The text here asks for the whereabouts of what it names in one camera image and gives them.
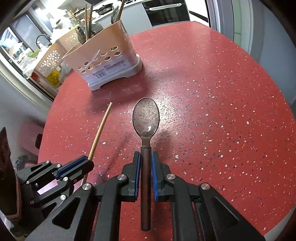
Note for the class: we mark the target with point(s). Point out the beige plastic utensil holder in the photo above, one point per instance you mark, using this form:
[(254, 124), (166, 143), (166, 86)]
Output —
[(107, 56)]

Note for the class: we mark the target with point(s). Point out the dark handled steel spoon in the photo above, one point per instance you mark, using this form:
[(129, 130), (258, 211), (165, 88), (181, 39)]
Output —
[(114, 15)]

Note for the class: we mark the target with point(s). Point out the beige perforated storage cart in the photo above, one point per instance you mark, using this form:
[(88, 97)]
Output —
[(47, 66)]

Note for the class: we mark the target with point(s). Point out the blue patterned wooden chopstick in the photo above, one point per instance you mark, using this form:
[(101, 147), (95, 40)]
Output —
[(98, 134)]

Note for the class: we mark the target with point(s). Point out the brown handled metal spoon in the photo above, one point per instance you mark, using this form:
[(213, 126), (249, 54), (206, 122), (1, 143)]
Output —
[(96, 28)]

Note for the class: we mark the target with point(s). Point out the black built-in oven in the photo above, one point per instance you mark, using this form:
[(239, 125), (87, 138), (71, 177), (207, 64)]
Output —
[(161, 12)]

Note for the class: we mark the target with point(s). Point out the black wok on stove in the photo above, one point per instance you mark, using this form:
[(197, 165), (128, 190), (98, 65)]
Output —
[(104, 9)]

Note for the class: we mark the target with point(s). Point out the plain wooden chopstick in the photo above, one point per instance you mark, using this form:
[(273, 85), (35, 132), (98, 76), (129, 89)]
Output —
[(90, 22)]

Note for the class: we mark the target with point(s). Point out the grey handled metal spoon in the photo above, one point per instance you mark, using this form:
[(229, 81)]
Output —
[(145, 120)]

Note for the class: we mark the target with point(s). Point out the black handled metal spoon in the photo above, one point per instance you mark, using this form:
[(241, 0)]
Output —
[(81, 35)]

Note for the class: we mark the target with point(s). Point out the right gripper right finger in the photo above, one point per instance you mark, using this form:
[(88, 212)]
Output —
[(198, 212)]

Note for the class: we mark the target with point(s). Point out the tan wooden chopstick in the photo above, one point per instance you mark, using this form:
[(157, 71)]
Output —
[(120, 10)]

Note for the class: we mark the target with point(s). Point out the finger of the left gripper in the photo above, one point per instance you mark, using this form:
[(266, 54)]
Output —
[(75, 170)]

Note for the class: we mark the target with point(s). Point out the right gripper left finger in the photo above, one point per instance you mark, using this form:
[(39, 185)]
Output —
[(92, 212)]

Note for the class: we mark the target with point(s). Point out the pink plastic stool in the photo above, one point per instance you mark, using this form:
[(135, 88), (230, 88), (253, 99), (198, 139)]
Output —
[(30, 138)]

